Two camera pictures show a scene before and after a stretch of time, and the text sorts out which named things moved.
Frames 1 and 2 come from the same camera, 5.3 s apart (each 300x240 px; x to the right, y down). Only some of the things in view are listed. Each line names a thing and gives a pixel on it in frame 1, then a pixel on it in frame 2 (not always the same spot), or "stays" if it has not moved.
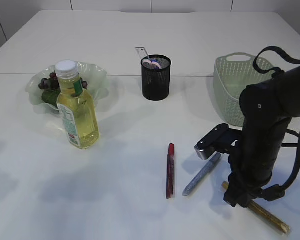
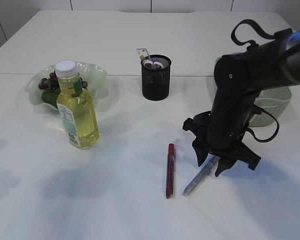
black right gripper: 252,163 → 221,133
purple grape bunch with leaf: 50,87 stays
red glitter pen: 169,180 stays
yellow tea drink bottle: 76,106 stays
